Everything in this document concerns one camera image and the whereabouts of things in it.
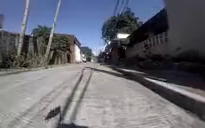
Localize building with white top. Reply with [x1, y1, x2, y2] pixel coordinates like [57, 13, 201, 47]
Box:
[106, 31, 132, 65]

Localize brown and white building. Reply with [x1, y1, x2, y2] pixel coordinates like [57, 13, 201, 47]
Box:
[68, 34, 84, 64]

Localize grey concrete road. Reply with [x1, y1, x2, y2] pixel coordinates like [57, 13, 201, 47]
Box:
[0, 62, 205, 128]

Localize large green tree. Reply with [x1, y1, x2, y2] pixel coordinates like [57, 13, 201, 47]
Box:
[101, 7, 143, 45]

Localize green bushes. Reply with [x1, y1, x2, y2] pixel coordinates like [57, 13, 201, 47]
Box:
[31, 24, 72, 66]

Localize pale utility pole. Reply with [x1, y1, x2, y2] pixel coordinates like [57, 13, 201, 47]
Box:
[43, 0, 63, 60]
[15, 0, 31, 57]

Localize low concrete kerb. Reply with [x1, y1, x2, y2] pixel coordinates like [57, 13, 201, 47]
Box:
[0, 63, 75, 79]

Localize raised concrete kerb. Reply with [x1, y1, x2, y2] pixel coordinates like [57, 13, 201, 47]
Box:
[103, 63, 205, 125]

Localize pale wall with openings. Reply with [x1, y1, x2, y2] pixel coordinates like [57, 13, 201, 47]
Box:
[124, 31, 170, 62]

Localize overhead wires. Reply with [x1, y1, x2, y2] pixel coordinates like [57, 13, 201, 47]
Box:
[112, 0, 130, 17]

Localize grey wall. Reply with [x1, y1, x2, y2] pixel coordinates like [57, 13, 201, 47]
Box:
[0, 29, 71, 72]

